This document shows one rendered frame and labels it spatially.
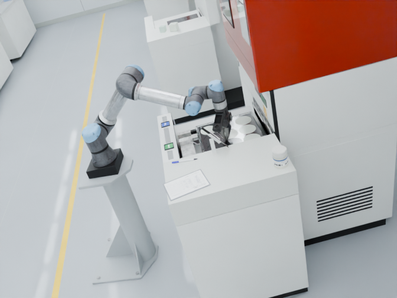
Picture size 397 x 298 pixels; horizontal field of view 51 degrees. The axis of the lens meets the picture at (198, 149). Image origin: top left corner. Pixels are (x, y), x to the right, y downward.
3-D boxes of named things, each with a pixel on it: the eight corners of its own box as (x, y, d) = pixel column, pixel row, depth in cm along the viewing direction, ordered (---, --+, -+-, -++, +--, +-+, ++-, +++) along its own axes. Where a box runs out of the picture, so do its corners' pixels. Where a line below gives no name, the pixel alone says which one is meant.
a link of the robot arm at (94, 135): (85, 153, 247) (75, 135, 239) (95, 140, 257) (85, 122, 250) (103, 151, 243) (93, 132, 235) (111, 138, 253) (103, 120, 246)
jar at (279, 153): (285, 158, 203) (283, 143, 197) (290, 167, 197) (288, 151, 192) (272, 162, 203) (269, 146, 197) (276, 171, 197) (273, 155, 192)
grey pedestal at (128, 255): (93, 284, 291) (44, 198, 245) (106, 237, 327) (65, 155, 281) (162, 276, 283) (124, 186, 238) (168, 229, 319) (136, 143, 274)
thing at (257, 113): (256, 113, 267) (254, 100, 261) (276, 149, 230) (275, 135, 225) (253, 114, 267) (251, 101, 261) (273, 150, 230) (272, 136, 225)
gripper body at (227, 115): (233, 120, 237) (229, 102, 231) (228, 128, 231) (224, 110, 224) (220, 120, 240) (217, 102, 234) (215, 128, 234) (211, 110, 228)
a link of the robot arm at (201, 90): (185, 94, 220) (204, 92, 217) (189, 84, 229) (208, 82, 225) (188, 106, 225) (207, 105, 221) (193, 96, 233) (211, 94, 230)
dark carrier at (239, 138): (250, 113, 259) (250, 112, 259) (266, 142, 230) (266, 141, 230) (198, 128, 259) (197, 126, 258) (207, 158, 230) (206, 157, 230)
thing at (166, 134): (175, 130, 277) (170, 112, 269) (185, 178, 231) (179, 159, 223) (162, 133, 277) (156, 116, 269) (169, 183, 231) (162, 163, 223)
